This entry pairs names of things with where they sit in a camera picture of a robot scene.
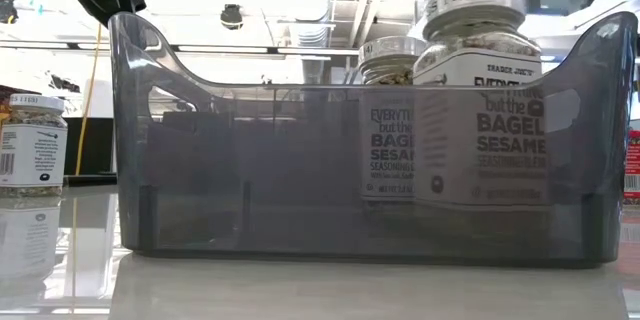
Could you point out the bagel seasoning jar white lid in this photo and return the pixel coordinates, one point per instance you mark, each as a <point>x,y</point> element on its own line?
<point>475,60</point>
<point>32,145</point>
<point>387,135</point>

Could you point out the black hanging fixture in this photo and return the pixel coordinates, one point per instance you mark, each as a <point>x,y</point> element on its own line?
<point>7,10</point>

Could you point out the black round ceiling fixture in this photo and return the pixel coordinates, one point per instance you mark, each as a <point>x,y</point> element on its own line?
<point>231,16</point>

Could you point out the black cabinet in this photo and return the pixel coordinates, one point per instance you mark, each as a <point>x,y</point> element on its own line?
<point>92,145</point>

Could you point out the dark grey plastic bin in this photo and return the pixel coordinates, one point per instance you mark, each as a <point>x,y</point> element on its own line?
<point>250,185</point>

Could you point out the silver ventilation duct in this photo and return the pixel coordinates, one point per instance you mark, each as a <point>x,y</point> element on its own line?
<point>310,30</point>

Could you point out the black metal table frame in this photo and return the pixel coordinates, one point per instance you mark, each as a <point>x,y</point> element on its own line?
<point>95,180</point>

